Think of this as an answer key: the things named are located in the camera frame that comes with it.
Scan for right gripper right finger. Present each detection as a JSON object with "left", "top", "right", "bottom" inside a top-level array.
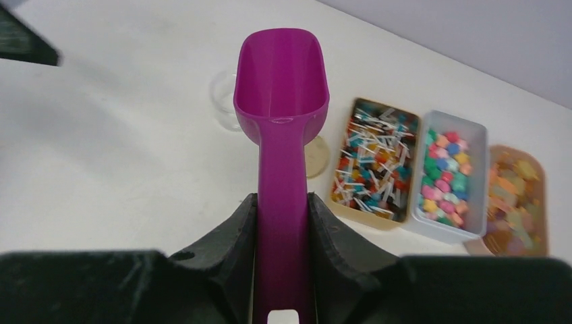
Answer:
[{"left": 308, "top": 193, "right": 398, "bottom": 323}]

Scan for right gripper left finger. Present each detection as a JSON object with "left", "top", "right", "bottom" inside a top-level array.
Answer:
[{"left": 169, "top": 193, "right": 258, "bottom": 323}]

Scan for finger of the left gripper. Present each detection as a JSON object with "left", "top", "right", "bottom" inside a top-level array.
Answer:
[{"left": 1, "top": 4, "right": 61, "bottom": 66}]

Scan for magenta plastic scoop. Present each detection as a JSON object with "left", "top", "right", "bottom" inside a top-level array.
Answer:
[{"left": 233, "top": 28, "right": 330, "bottom": 323}]

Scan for white box of colourful candies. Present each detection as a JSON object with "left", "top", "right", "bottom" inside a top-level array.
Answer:
[{"left": 404, "top": 111, "right": 489, "bottom": 244}]

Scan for gold tin of lollipops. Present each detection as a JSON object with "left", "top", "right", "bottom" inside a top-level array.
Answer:
[{"left": 326, "top": 98, "right": 421, "bottom": 230}]

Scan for gold jar lid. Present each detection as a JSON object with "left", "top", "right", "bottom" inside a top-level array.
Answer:
[{"left": 304, "top": 136, "right": 330, "bottom": 179}]

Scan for orange tray of gummies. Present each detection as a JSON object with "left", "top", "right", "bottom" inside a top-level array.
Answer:
[{"left": 464, "top": 145, "right": 549, "bottom": 257}]

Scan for clear plastic jar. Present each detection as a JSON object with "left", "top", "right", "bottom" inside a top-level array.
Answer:
[{"left": 209, "top": 70, "right": 241, "bottom": 132}]

